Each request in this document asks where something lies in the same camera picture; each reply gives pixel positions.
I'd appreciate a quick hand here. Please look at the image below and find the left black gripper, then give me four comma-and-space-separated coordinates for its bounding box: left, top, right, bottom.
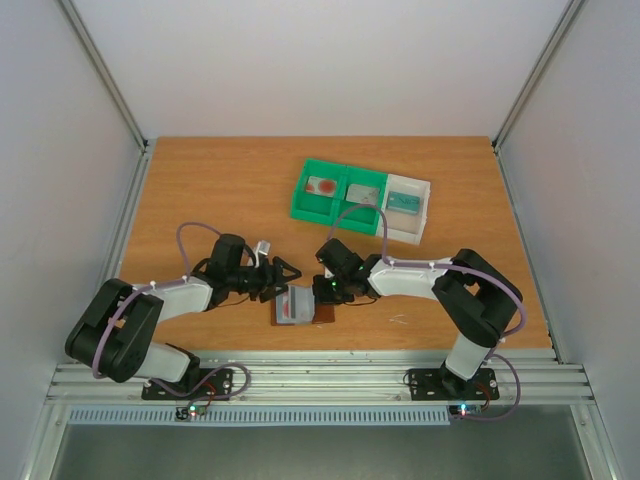
229, 257, 303, 303

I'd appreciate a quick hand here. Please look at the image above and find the brown leather card holder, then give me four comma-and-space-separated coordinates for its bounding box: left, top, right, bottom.
271, 285, 335, 326

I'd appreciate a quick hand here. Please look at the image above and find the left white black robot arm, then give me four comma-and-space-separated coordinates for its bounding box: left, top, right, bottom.
64, 234, 302, 398

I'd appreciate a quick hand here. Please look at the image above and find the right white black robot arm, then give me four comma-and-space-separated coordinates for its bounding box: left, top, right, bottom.
312, 238, 527, 399

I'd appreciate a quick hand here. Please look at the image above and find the grey silver card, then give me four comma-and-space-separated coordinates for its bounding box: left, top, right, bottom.
345, 183, 379, 205

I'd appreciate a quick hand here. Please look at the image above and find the card with red circles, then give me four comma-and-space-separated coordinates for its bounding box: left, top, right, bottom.
304, 176, 337, 198

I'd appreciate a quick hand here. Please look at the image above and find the teal card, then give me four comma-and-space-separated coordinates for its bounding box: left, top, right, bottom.
386, 191, 421, 215

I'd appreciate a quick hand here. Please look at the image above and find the green bin middle compartment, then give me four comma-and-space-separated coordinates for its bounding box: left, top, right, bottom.
336, 166, 388, 235

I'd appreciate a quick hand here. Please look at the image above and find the white plastic bin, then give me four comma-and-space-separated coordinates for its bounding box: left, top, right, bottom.
380, 174, 431, 245

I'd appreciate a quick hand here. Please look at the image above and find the left controller board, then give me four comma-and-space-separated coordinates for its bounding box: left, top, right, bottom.
175, 405, 208, 421

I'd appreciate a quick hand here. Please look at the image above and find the controller board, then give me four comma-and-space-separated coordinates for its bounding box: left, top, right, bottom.
175, 405, 208, 421
449, 403, 483, 418

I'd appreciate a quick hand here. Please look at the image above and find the right controller board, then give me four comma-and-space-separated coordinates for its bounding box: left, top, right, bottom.
449, 403, 483, 418

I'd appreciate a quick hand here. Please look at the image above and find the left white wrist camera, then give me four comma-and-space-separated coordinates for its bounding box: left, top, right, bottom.
251, 240, 271, 268

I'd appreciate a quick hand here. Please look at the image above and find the aluminium front rail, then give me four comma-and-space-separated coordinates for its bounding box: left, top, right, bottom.
45, 349, 595, 406

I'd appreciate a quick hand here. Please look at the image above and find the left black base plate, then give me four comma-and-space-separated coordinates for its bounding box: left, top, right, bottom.
141, 368, 234, 401

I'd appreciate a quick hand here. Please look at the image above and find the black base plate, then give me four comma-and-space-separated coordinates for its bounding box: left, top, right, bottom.
141, 368, 234, 401
403, 368, 500, 401

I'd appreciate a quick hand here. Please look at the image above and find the grey slotted cable duct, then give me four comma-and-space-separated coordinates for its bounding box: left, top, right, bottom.
67, 405, 450, 427

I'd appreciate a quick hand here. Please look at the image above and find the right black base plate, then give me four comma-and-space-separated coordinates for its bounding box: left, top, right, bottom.
403, 368, 500, 401

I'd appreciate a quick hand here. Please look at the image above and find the left aluminium frame post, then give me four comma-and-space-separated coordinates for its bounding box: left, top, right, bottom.
55, 0, 149, 153

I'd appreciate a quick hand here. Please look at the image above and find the aluminium frame post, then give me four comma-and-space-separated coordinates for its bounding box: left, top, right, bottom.
55, 0, 149, 153
491, 0, 587, 155

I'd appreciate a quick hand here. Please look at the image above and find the right aluminium frame post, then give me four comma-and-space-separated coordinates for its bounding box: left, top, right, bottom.
491, 0, 587, 155

